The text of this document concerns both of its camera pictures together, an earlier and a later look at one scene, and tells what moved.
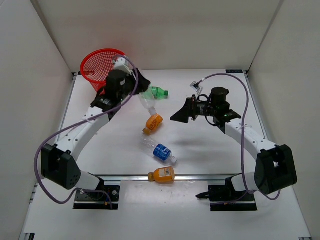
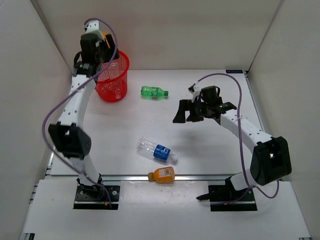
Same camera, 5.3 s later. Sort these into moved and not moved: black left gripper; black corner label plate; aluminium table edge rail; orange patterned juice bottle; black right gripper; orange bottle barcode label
Moved: black left gripper; orange patterned juice bottle
Not moved: orange bottle barcode label; black right gripper; aluminium table edge rail; black corner label plate
